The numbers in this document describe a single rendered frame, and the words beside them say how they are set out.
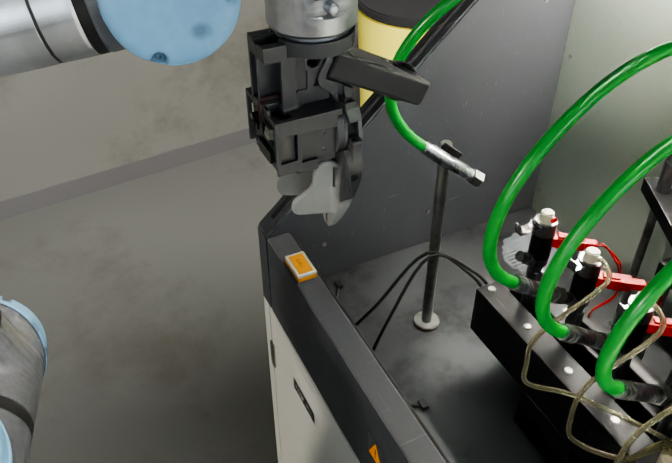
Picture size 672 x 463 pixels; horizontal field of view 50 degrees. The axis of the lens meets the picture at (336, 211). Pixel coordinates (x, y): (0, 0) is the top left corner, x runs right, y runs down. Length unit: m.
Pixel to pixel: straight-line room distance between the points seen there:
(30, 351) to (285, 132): 0.39
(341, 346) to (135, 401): 1.28
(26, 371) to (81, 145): 2.08
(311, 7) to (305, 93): 0.09
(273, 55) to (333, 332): 0.49
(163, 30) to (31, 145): 2.43
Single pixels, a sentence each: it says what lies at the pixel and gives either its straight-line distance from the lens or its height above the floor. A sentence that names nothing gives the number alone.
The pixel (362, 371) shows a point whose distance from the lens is 0.94.
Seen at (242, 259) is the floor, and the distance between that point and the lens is 2.53.
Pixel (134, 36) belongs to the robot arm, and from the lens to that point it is 0.40.
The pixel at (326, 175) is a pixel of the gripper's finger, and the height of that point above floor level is 1.30.
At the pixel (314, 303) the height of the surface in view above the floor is 0.95.
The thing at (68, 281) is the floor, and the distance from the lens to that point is 2.59.
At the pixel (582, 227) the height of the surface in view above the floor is 1.27.
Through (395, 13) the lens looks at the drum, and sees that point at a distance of 2.48.
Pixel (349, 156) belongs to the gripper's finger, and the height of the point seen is 1.32.
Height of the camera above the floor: 1.68
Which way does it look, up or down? 38 degrees down
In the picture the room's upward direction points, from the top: straight up
